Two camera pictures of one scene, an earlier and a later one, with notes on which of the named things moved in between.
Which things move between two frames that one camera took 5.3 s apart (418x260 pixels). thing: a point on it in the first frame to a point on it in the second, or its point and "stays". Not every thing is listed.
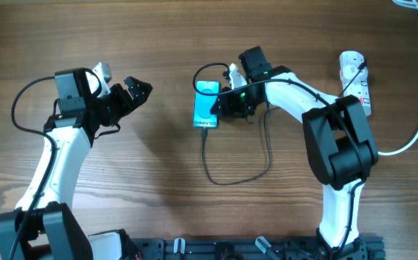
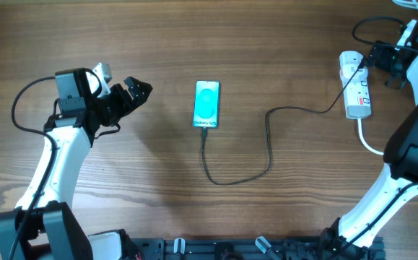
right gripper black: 227,107 to 380,60
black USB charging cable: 270,139 stays
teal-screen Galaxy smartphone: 203,104 stays
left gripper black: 125,104 stays
